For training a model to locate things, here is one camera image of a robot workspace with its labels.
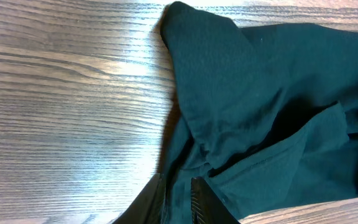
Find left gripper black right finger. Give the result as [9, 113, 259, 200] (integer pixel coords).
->
[191, 177, 239, 224]

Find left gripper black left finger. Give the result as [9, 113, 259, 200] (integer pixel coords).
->
[112, 173, 166, 224]

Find black t-shirt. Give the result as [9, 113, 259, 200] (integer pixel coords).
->
[161, 2, 358, 223]

